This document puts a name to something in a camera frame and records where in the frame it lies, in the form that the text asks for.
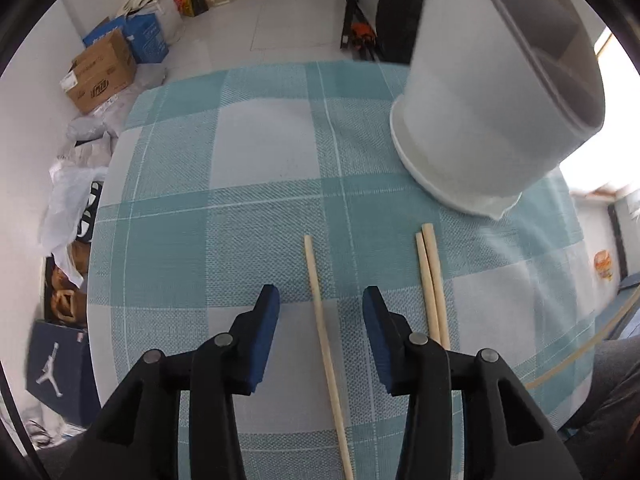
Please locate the person's grey trouser leg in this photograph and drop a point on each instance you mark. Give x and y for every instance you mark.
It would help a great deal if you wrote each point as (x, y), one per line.
(610, 400)

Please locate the brown cardboard box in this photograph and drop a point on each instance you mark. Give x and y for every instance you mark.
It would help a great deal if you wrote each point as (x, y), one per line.
(100, 70)

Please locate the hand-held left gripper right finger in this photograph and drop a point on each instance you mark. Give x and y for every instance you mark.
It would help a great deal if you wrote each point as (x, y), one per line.
(377, 330)

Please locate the dark blue shoe box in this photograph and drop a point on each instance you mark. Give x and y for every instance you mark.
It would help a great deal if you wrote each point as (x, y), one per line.
(55, 375)

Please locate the brown paper bag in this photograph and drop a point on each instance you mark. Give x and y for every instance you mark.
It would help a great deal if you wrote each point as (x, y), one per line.
(65, 300)

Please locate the teal white checked tablecloth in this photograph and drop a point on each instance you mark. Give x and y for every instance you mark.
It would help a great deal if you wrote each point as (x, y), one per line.
(260, 160)

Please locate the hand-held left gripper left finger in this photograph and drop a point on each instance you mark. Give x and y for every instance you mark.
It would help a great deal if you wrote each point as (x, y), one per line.
(265, 330)

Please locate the orange black tool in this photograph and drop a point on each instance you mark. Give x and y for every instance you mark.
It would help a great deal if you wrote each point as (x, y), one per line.
(361, 31)

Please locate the wooden chopstick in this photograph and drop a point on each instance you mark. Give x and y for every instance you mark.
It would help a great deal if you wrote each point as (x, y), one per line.
(426, 285)
(436, 280)
(320, 320)

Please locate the white grey utensil holder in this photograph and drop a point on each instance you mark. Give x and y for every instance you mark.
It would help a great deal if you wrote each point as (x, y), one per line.
(475, 110)

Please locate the pile of white plastic bags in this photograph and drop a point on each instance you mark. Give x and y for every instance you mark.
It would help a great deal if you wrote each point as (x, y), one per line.
(65, 195)

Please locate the orange wall sticker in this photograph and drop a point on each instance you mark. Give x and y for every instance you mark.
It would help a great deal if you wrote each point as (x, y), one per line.
(604, 265)

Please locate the blue cardboard box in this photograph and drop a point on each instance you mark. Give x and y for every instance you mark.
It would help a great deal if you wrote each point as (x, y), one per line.
(147, 35)

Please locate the black and white printed bag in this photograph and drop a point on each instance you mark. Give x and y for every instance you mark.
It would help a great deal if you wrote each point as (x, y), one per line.
(87, 210)

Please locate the black metal rack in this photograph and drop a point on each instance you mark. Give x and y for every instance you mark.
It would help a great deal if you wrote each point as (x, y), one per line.
(395, 10)

